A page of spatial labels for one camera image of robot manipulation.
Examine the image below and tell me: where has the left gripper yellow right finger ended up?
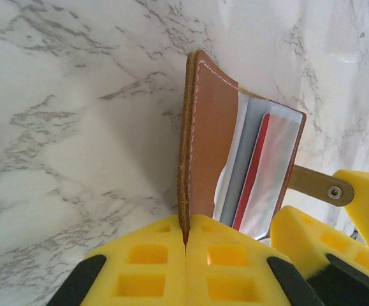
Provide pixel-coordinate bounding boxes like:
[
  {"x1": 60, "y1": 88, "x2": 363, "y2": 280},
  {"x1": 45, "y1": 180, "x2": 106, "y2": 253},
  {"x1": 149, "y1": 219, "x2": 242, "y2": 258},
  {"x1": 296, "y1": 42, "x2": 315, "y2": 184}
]
[{"x1": 184, "y1": 213, "x2": 324, "y2": 306}]

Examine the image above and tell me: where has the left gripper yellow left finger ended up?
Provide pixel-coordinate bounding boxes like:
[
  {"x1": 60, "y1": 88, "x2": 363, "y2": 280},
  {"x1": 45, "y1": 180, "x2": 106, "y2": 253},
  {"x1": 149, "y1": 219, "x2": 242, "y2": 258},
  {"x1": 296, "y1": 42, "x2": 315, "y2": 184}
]
[{"x1": 54, "y1": 214, "x2": 187, "y2": 306}]

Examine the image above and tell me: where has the red credit card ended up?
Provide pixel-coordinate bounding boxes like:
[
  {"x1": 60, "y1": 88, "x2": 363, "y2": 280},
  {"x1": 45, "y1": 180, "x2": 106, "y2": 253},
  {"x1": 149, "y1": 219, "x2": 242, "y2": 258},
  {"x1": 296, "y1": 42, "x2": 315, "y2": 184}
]
[{"x1": 231, "y1": 113, "x2": 271, "y2": 231}]

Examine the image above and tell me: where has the brown leather card holder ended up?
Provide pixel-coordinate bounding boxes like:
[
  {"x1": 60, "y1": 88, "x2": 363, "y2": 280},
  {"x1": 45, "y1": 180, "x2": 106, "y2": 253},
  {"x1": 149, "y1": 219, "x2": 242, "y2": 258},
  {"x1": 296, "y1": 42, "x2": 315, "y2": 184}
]
[{"x1": 178, "y1": 49, "x2": 356, "y2": 240}]

